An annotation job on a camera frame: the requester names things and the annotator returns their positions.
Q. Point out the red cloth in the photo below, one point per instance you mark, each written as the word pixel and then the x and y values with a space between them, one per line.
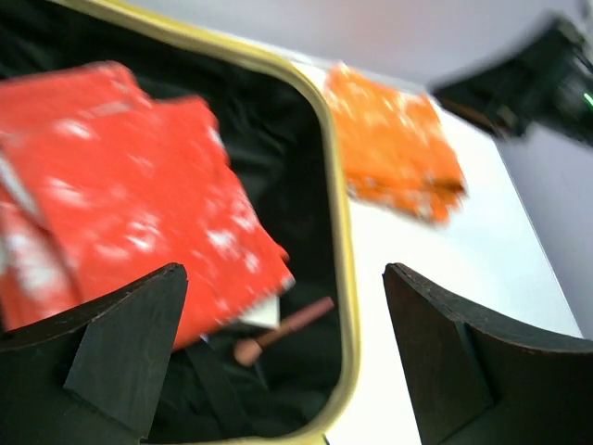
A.
pixel 102 184

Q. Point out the orange cloth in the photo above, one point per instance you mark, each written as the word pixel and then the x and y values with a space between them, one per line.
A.
pixel 393 148

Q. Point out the red lip brush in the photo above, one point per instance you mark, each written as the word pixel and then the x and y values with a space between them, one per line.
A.
pixel 247 351

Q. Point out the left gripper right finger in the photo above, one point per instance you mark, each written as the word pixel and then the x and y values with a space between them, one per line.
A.
pixel 476 376

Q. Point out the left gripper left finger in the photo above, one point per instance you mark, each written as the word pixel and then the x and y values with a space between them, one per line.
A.
pixel 92 374

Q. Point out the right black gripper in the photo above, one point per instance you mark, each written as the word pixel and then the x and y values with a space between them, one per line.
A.
pixel 546 80

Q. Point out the yellow suitcase with black lining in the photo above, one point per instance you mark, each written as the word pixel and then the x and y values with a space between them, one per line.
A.
pixel 280 138

